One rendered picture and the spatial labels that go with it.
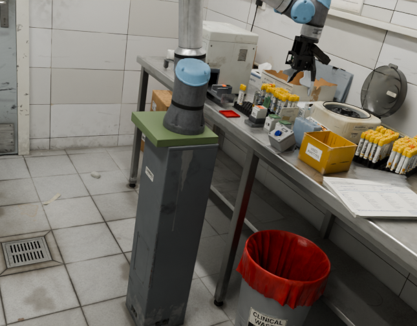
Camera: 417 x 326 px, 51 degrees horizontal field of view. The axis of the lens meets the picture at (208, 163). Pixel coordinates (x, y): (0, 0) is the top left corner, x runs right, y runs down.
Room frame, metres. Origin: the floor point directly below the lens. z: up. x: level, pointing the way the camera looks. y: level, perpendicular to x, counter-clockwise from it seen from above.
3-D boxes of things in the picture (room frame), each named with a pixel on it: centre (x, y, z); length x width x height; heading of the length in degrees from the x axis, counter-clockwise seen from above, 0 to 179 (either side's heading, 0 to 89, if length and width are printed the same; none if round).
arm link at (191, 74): (1.47, 0.11, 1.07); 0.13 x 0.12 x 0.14; 9
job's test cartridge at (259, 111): (1.72, -0.17, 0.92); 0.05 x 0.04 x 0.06; 122
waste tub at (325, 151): (1.43, -0.40, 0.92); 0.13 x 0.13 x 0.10; 36
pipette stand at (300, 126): (1.57, -0.34, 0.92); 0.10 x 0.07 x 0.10; 37
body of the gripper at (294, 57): (1.65, -0.27, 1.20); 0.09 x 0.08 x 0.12; 117
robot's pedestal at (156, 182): (1.46, 0.11, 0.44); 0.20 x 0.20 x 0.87; 34
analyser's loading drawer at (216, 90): (1.97, 0.02, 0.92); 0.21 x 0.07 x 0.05; 34
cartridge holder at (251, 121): (1.72, -0.17, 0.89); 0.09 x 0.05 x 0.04; 122
